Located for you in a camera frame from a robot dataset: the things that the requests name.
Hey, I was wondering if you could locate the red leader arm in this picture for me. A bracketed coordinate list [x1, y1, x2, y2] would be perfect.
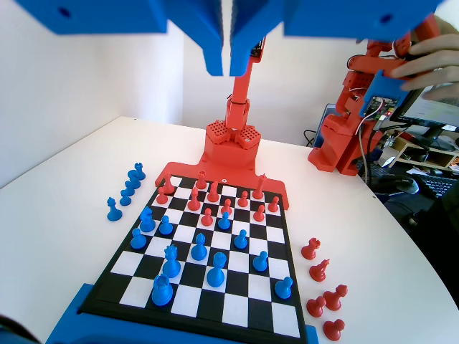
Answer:
[307, 14, 440, 177]

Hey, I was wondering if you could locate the blue grey panel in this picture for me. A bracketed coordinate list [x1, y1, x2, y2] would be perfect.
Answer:
[317, 102, 338, 148]

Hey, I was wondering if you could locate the grey cable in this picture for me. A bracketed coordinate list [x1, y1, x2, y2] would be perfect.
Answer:
[356, 116, 377, 182]

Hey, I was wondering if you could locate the red board mounting plate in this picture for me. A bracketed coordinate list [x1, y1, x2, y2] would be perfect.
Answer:
[153, 161, 290, 211]

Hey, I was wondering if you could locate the blue knight chess piece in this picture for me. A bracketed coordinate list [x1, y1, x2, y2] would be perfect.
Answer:
[128, 169, 144, 189]
[138, 206, 157, 233]

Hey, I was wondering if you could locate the blue board mounting plate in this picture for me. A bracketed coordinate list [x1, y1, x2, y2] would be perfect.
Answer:
[44, 282, 320, 344]

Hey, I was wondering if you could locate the black keyboard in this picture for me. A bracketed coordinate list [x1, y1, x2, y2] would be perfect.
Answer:
[421, 174, 453, 200]

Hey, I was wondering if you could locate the red king chess piece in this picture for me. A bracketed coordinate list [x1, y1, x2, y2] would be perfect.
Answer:
[252, 173, 267, 201]

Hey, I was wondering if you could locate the black computer monitor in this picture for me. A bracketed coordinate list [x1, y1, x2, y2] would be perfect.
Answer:
[389, 82, 459, 144]

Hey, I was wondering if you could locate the thin black cable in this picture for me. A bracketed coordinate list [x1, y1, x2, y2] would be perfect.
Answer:
[303, 128, 319, 148]

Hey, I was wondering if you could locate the light wooden desk shelf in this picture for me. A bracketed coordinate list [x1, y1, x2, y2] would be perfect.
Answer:
[389, 134, 459, 169]

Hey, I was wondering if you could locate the blue plastic chess queen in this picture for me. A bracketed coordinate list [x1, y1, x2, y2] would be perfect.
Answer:
[163, 244, 181, 279]

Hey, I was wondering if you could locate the small camera circuit board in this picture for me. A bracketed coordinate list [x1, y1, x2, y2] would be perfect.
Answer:
[250, 35, 268, 58]

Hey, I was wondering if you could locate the blue controller board holder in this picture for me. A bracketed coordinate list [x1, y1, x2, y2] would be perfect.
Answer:
[362, 69, 410, 121]

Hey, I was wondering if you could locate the person hand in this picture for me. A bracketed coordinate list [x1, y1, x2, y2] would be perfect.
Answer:
[390, 34, 459, 105]

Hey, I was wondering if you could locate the black and white chessboard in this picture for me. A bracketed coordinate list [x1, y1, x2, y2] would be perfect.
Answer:
[77, 173, 309, 341]

